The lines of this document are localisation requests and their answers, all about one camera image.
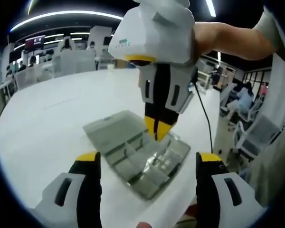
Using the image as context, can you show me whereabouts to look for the white desk partition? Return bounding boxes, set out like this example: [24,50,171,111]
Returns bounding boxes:
[52,50,97,78]

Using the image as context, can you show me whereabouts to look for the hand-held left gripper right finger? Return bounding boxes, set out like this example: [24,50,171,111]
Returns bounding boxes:
[195,152,269,228]

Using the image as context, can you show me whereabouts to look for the white gaming chair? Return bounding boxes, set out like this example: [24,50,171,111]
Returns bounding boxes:
[54,38,74,54]

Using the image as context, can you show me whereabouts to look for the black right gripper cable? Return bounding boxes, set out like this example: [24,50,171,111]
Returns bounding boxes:
[193,82,215,154]

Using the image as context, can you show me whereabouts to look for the clear plastic compartment box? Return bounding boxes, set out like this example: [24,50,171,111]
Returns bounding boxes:
[82,109,192,202]

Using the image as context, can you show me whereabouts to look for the red wall screen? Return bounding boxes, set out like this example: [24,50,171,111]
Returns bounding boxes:
[24,35,46,50]

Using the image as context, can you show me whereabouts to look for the white office chair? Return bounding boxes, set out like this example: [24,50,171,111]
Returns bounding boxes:
[233,114,285,162]

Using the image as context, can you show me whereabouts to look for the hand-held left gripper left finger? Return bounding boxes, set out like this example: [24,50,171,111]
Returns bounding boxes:
[28,151,103,228]

